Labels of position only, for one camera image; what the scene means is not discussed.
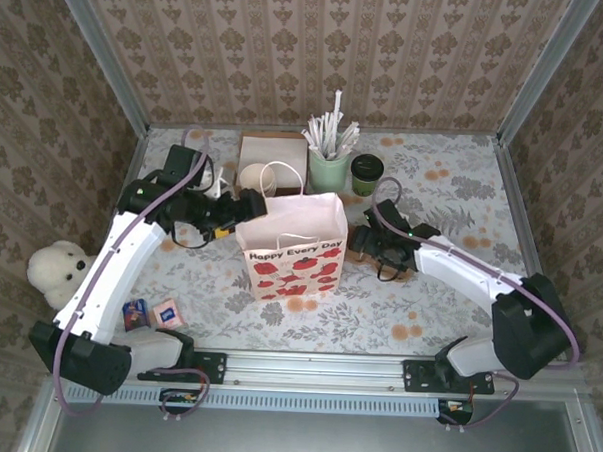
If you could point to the red white paper gift bag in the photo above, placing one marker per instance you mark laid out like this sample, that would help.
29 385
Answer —
292 215

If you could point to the green paper coffee cup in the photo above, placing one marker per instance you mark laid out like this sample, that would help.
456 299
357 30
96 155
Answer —
365 188

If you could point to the black plastic cup lid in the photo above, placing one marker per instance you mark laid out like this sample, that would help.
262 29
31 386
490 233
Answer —
367 165

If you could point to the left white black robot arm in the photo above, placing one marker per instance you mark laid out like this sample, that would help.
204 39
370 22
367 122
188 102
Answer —
114 273

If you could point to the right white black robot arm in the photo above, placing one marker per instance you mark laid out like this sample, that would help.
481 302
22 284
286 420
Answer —
459 273

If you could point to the green paper cup stack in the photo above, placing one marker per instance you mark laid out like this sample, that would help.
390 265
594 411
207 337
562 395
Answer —
253 176

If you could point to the cardboard box with paper towel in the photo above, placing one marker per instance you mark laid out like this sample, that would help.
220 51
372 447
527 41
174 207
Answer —
284 152

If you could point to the floral patterned table cover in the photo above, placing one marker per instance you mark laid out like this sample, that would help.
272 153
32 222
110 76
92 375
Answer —
358 313

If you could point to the brown cardboard napkin box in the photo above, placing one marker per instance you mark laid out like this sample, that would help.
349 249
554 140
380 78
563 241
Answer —
273 134

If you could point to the pale green ceramic mug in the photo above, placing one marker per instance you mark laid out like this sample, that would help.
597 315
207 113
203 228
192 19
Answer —
329 174

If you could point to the blue snack packet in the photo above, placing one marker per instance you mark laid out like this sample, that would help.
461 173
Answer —
136 315

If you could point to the tallest white wrapped straw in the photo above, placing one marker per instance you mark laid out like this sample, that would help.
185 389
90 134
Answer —
337 112

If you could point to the white teddy bear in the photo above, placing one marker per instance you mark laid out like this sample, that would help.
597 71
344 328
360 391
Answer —
54 270

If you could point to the black electronics board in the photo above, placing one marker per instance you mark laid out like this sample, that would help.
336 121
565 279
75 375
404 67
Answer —
179 401
456 413

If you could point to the grey sheet metal panel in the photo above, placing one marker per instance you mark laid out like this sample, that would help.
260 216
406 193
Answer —
312 441

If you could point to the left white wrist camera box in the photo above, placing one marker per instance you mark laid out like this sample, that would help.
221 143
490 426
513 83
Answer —
222 185

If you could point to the aluminium table side rail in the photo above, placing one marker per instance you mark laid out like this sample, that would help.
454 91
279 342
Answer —
137 151
512 195

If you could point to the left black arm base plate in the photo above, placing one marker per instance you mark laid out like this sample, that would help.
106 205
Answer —
210 364

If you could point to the wide aluminium mounting rail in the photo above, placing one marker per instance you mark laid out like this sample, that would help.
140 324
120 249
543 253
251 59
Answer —
315 369

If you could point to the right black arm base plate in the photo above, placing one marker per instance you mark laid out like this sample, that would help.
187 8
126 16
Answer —
417 376

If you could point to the aluminium frame post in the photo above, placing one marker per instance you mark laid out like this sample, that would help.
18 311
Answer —
99 52
543 71

